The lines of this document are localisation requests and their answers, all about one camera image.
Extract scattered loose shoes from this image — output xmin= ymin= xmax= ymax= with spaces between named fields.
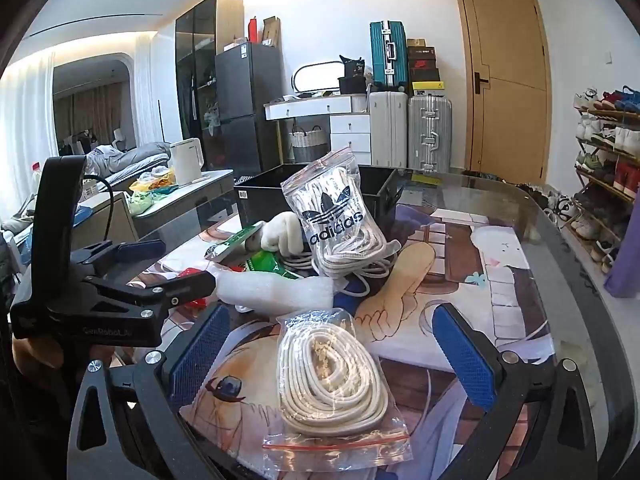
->
xmin=515 ymin=182 xmax=576 ymax=221

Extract white dressing desk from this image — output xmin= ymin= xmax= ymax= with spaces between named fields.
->
xmin=264 ymin=94 xmax=371 ymax=166

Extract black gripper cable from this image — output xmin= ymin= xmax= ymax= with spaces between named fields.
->
xmin=82 ymin=174 xmax=126 ymax=246

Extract silver suitcase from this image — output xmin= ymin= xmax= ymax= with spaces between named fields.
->
xmin=407 ymin=95 xmax=453 ymax=173

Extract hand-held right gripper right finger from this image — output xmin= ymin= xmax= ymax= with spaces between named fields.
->
xmin=432 ymin=303 xmax=601 ymax=480

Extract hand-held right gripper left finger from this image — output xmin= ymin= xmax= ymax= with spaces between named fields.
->
xmin=66 ymin=303 xmax=232 ymax=480

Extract black cardboard box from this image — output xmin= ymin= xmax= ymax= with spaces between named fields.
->
xmin=233 ymin=162 xmax=401 ymax=233

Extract rows of assorted shoes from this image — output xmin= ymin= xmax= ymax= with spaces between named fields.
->
xmin=572 ymin=86 xmax=640 ymax=268

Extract grey side table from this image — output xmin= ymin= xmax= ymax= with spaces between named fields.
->
xmin=75 ymin=169 xmax=236 ymax=256

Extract black bag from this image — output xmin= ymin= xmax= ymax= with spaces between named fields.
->
xmin=338 ymin=55 xmax=368 ymax=95

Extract white suitcase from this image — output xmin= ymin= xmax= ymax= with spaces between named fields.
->
xmin=369 ymin=91 xmax=409 ymax=167

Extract dark grey fridge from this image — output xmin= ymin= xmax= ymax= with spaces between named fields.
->
xmin=215 ymin=42 xmax=283 ymax=176

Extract teal suitcase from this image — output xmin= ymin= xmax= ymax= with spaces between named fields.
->
xmin=370 ymin=21 xmax=407 ymax=92

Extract grey bedding pile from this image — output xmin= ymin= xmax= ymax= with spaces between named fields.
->
xmin=57 ymin=130 xmax=173 ymax=191

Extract dark glass cabinet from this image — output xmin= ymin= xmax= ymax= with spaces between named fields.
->
xmin=175 ymin=0 xmax=244 ymax=171

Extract green and white packet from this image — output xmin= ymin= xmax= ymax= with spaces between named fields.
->
xmin=204 ymin=221 xmax=268 ymax=263

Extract white foam wrap piece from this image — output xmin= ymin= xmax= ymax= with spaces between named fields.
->
xmin=210 ymin=265 xmax=336 ymax=321

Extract green medicine sachet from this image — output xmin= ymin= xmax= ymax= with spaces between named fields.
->
xmin=245 ymin=251 xmax=301 ymax=281

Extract pile of snack packets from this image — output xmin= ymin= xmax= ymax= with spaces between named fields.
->
xmin=127 ymin=167 xmax=178 ymax=216

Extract wooden door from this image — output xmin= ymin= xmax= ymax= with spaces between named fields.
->
xmin=452 ymin=0 xmax=551 ymax=181

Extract oval mirror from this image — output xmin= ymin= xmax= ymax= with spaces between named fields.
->
xmin=291 ymin=60 xmax=351 ymax=96

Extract clear bag of cream laces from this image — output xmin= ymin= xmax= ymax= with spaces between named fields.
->
xmin=262 ymin=307 xmax=413 ymax=463

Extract person's left hand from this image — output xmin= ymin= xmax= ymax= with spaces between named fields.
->
xmin=12 ymin=340 xmax=72 ymax=392

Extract flat cardboard box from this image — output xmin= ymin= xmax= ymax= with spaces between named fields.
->
xmin=262 ymin=16 xmax=282 ymax=47

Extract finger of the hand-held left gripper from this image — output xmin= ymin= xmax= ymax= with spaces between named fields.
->
xmin=72 ymin=240 xmax=167 ymax=272
xmin=94 ymin=269 xmax=219 ymax=312

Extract wooden shoe rack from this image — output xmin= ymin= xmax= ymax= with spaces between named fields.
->
xmin=572 ymin=87 xmax=640 ymax=271

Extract white electric kettle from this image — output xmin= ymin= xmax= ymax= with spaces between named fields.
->
xmin=170 ymin=138 xmax=205 ymax=186

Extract white charging cable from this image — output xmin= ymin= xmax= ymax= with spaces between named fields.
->
xmin=277 ymin=252 xmax=396 ymax=298

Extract printed bag of white laces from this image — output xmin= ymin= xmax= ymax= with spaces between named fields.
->
xmin=280 ymin=146 xmax=401 ymax=278

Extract woven laundry basket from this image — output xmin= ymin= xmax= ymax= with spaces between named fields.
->
xmin=291 ymin=125 xmax=328 ymax=163

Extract purple paper bag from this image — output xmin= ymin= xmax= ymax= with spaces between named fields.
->
xmin=603 ymin=215 xmax=640 ymax=298

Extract printed cartoon table mat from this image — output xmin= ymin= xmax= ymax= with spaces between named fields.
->
xmin=127 ymin=205 xmax=557 ymax=480

